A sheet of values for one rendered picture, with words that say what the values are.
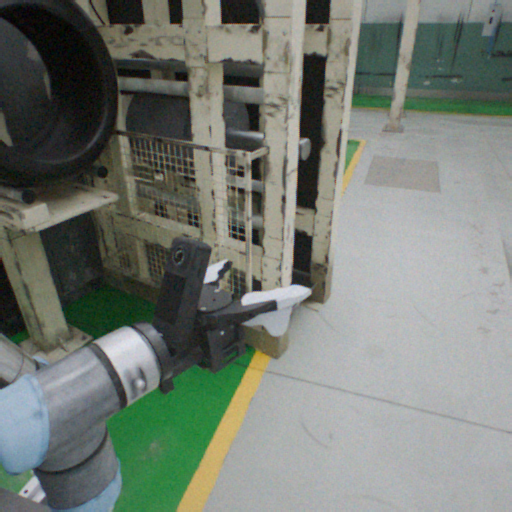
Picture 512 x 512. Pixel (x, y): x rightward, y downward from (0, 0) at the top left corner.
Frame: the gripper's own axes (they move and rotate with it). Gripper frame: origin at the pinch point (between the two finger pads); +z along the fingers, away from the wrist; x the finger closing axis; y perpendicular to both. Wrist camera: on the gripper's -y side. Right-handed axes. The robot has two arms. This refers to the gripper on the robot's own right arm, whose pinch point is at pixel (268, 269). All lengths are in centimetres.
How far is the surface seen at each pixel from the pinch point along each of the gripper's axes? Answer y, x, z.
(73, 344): 86, -149, 8
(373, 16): -111, -482, 839
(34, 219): 10, -101, -2
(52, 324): 71, -149, 2
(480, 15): -86, -301, 927
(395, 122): 58, -264, 537
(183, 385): 95, -92, 31
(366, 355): 101, -46, 103
